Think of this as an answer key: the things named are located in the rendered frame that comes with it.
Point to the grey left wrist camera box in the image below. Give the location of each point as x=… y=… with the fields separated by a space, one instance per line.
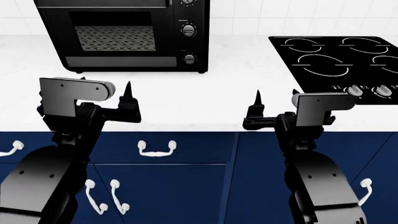
x=59 y=93

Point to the navy blue cabinet door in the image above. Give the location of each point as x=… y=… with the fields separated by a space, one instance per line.
x=174 y=193

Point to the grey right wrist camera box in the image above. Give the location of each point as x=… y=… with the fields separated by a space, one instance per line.
x=314 y=105

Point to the navy blue drawer front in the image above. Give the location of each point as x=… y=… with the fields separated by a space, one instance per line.
x=192 y=147

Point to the black toaster oven body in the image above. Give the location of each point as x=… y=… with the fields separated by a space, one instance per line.
x=202 y=44

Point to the grey cooktop knob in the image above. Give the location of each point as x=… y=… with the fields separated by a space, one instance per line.
x=354 y=90
x=382 y=90

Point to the patterned metal oven rack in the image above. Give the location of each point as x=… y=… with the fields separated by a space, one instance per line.
x=115 y=38

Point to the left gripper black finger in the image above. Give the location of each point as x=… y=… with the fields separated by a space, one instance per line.
x=128 y=100
x=82 y=78

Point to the black oven control knob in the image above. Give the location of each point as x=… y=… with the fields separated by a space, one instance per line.
x=189 y=30
x=187 y=1
x=189 y=58

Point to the black glass four-burner cooktop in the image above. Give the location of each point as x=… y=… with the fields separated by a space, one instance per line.
x=323 y=79

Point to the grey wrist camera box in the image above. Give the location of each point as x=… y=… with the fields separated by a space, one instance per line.
x=59 y=93
x=314 y=105

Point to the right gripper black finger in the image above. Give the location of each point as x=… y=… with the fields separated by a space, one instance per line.
x=296 y=91
x=257 y=107

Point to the black glass toaster oven door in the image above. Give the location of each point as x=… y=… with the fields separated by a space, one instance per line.
x=56 y=42

